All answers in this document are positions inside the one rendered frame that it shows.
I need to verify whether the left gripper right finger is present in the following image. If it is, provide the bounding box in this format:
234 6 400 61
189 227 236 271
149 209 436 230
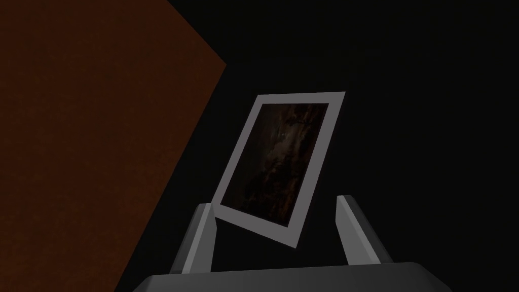
336 194 394 266

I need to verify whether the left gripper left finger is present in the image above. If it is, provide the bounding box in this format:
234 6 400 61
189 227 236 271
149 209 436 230
169 202 217 275

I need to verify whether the grey framed dark picture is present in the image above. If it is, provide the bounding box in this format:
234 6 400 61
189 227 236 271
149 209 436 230
211 91 347 249

